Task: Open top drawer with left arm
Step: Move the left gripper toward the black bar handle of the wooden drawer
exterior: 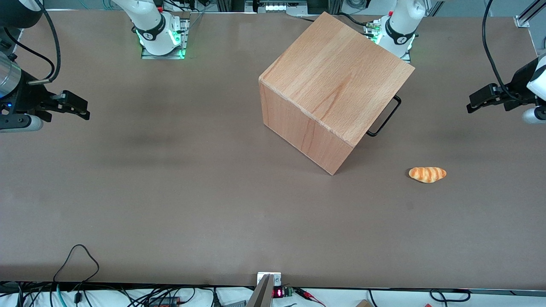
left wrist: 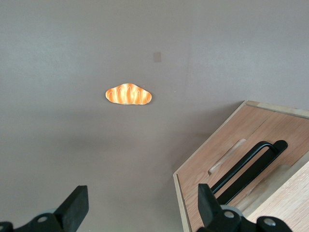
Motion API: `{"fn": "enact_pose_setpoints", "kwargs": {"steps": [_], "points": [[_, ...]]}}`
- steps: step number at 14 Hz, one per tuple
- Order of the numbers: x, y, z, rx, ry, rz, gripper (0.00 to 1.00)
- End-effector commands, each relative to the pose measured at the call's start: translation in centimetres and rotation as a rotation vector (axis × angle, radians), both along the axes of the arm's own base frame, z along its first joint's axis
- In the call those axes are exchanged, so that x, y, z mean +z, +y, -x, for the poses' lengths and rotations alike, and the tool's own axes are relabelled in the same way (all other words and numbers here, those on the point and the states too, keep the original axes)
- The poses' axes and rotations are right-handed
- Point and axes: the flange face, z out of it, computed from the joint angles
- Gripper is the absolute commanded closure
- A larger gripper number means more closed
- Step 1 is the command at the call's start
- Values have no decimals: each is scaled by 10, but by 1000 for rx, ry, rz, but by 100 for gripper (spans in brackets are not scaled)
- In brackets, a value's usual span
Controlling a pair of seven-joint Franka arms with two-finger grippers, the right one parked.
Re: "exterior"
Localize light wooden drawer cabinet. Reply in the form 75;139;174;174
258;12;415;176

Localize red black clip leads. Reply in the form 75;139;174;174
293;287;327;307

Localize white power strip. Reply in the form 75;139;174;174
264;2;300;13

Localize orange striped toy bread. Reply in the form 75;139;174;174
408;166;447;184

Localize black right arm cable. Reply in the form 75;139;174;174
3;0;61;85

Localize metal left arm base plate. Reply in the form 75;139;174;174
363;19;413;64

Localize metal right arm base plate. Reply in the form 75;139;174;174
140;12;191;60

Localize grey camera mount bar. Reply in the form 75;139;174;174
246;274;275;307

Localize wooden drawer with black handle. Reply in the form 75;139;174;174
366;96;402;137

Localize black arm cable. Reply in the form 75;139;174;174
482;0;520;102
3;0;61;85

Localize aluminium frame profile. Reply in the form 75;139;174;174
514;0;546;29

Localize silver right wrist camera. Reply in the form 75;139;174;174
0;113;44;133

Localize black coiled thin cable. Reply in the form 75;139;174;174
430;289;471;303

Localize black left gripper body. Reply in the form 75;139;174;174
494;57;540;113

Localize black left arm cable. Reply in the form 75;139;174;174
482;0;520;102

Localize white mount bracket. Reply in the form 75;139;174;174
257;272;282;287

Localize black cable behind cabinet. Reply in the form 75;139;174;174
298;12;377;27

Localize black looped table cable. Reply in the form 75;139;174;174
53;244;100;295

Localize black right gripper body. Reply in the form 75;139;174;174
17;81;56;122

